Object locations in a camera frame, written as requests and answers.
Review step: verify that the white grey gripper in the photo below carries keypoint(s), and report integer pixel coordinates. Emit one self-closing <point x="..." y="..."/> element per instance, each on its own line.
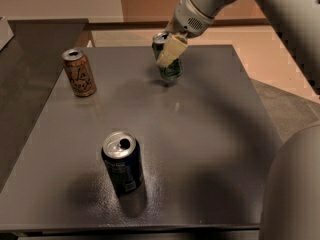
<point x="187" y="20"/>

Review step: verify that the green LaCroix can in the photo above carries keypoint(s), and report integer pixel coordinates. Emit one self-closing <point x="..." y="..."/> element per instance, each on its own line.
<point x="174" y="70"/>

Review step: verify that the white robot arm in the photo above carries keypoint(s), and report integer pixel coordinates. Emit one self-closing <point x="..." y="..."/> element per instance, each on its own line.
<point x="291" y="202"/>

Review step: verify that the orange LaCroix can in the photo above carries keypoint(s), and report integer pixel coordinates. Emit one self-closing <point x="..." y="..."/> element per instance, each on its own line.
<point x="78" y="71"/>

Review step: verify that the dark blue can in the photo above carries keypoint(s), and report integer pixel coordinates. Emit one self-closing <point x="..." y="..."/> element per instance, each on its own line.
<point x="121" y="155"/>

